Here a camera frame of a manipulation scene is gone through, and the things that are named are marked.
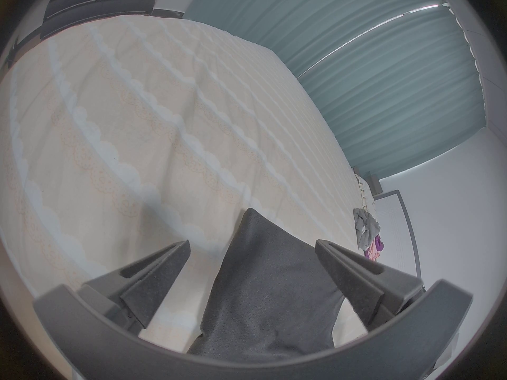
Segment blue-green curtain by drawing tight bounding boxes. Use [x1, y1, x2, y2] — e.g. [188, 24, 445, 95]
[185, 0, 441, 79]
[297, 4, 489, 179]

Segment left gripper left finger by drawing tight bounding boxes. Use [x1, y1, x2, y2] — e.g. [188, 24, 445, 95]
[79, 239, 192, 331]

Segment black trousers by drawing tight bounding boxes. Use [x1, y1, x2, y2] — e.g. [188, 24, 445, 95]
[186, 207, 359, 361]

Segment white printed pillow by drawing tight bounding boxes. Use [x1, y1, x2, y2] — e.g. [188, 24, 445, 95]
[354, 174, 376, 213]

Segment grey knit garment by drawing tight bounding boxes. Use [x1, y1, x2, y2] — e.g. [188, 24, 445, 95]
[353, 207, 382, 251]

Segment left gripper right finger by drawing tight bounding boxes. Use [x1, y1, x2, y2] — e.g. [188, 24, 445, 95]
[315, 239, 425, 329]

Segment dark grey chest of drawers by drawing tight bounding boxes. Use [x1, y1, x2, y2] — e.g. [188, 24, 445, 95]
[41, 0, 166, 40]

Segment grey bedside table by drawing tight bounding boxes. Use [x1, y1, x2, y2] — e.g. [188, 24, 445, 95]
[368, 171, 384, 197]

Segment bed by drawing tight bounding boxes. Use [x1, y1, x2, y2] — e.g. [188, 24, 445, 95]
[0, 14, 422, 355]

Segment pile of clothes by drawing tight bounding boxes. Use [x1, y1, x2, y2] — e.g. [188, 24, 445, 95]
[364, 234, 386, 261]

